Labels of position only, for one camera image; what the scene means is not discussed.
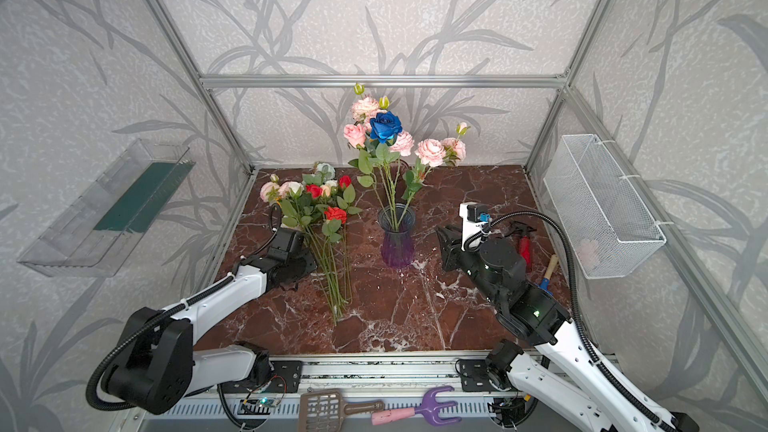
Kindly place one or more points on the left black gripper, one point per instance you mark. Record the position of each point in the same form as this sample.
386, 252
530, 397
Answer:
298, 253

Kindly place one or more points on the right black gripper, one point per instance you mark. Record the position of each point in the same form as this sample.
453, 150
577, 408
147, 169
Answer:
453, 249

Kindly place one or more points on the purple glass vase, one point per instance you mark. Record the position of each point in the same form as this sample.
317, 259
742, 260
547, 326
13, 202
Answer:
397, 247

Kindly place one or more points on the pink flower stem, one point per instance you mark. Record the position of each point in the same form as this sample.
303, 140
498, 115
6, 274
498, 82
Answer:
430, 154
358, 139
364, 108

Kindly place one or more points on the blue rose stem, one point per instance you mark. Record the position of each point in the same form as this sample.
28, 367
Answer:
385, 128

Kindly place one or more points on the dark red glass vase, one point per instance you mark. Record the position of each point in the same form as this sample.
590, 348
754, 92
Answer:
396, 168

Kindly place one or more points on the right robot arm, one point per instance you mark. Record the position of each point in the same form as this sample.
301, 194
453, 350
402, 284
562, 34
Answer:
572, 377

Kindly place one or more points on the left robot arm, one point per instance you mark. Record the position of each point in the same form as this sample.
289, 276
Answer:
155, 363

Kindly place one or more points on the bunch of artificial flowers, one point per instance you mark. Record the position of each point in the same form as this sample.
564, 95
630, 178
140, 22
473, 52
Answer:
321, 205

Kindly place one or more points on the blue garden trowel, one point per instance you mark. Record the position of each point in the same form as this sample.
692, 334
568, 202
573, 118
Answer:
551, 267

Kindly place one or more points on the brown plastic scoop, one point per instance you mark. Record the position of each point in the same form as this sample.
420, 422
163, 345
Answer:
326, 410

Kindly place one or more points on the purple pink garden fork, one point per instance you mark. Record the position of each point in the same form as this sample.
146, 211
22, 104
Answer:
429, 408

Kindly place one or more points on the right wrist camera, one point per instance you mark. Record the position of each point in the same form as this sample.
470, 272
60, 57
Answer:
475, 225

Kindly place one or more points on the white wire mesh basket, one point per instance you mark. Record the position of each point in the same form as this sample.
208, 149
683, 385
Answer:
609, 226

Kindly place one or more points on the clear plastic wall shelf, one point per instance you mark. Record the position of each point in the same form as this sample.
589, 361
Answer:
96, 234

